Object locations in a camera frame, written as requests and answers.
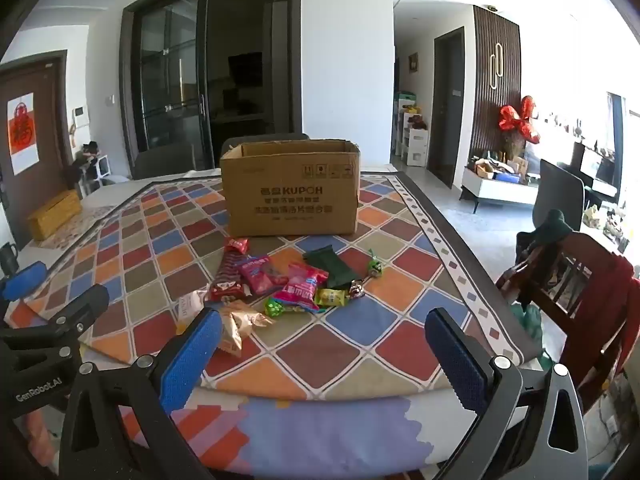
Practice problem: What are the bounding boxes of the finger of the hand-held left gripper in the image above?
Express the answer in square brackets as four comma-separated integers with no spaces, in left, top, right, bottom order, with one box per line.
[0,284,110,361]
[0,261,49,303]

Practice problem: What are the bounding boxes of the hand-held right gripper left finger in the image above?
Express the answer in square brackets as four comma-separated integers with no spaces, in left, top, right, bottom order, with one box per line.
[59,308,224,480]

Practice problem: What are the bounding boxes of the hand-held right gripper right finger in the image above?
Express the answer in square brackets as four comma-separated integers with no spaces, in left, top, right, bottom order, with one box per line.
[424,307,589,480]

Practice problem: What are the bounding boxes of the red snack packet blue edge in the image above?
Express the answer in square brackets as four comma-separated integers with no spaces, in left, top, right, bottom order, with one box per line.
[272,261,330,314]

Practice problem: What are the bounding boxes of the brown cardboard box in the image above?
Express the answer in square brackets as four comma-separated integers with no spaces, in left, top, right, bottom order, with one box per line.
[220,140,362,239]

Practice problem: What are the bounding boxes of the black mug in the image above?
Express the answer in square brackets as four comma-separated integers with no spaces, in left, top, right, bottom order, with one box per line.
[0,241,20,279]

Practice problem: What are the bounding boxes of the white snack packet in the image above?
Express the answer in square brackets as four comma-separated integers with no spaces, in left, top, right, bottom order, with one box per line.
[177,285,211,324]

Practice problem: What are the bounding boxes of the gold snack packet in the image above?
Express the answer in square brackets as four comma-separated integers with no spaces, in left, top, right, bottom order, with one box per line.
[217,305,276,359]

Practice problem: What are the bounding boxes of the yellow box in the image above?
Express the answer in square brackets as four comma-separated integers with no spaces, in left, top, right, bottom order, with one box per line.
[27,189,84,242]

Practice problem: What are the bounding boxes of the green bag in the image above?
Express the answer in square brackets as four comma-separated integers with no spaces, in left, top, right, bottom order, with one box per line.
[511,304,544,346]

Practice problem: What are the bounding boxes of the long dark red snack packet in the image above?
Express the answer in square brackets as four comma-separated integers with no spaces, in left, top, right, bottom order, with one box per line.
[207,252,251,304]

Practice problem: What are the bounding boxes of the pink snack packet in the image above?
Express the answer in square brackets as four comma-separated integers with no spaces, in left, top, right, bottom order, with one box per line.
[237,255,290,296]

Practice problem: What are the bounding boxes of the colourful checkered table mat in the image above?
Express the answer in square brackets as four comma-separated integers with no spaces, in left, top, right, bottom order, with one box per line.
[10,172,544,404]

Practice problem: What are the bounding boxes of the yellow-green snack packet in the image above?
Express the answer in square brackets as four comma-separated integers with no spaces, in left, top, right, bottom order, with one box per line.
[315,287,351,309]

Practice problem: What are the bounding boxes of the red and white door poster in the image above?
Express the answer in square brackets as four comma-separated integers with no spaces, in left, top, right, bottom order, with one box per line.
[7,92,41,176]

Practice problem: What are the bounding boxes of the dark green cloth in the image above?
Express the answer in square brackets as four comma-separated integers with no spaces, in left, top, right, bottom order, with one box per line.
[515,209,574,282]

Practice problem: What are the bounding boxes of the brown entrance door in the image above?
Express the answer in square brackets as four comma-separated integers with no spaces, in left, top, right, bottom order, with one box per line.
[0,50,84,252]

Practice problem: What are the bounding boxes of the dark green snack packet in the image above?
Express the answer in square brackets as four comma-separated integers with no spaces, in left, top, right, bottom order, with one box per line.
[302,243,357,291]

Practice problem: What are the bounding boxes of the red garment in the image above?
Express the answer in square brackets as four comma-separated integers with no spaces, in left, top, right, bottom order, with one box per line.
[575,254,640,397]

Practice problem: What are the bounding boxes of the white low cabinet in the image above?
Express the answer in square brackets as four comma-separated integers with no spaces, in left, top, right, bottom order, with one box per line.
[460,164,541,214]

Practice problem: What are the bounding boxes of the black swivel chair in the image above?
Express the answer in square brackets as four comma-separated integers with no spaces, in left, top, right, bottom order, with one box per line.
[531,159,586,231]

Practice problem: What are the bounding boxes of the white shelf unit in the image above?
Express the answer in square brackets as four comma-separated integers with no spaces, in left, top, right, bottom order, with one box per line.
[392,91,430,167]

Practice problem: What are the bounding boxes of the dark interior door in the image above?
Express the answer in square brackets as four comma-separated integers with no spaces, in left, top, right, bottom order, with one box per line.
[432,27,466,189]

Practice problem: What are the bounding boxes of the red foil balloon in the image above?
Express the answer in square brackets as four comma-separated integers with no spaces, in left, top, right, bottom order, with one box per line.
[498,95,542,145]

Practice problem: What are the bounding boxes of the dark glass sliding door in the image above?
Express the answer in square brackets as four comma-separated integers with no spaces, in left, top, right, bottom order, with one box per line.
[120,0,301,177]

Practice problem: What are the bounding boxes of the dark slatted wall panel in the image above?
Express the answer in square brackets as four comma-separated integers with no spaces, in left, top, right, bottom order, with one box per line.
[472,5,521,172]

